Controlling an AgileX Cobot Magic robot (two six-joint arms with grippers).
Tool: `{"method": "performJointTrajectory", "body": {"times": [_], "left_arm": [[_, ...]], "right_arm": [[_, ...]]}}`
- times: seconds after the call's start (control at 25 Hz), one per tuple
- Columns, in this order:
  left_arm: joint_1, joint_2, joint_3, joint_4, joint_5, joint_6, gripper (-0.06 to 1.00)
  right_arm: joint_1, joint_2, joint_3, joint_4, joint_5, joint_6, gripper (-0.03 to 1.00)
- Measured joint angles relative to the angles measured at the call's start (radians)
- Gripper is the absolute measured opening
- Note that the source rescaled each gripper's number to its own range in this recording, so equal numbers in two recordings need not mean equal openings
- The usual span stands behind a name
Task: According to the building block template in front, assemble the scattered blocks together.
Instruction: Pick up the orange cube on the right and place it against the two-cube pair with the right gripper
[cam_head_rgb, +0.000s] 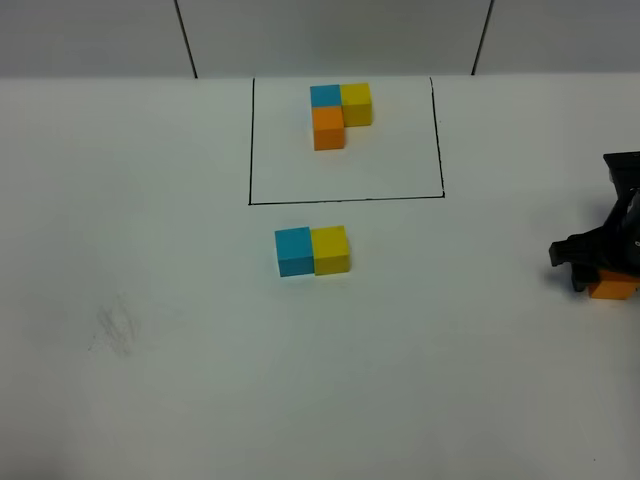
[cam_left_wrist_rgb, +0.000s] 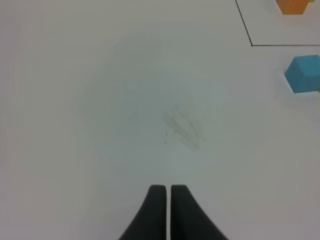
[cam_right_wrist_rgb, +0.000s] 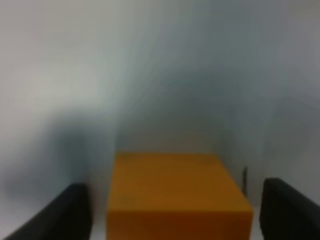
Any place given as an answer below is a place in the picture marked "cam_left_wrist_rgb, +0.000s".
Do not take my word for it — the blue cube block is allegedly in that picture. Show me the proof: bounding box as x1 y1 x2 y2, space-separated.
284 55 320 94

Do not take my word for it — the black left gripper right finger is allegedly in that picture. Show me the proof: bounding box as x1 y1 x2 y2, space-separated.
170 185 227 240

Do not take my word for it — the template orange cube block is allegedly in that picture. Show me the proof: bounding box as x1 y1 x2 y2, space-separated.
276 0 310 15

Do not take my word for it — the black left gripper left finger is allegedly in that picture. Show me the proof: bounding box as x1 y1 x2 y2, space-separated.
120 185 167 240

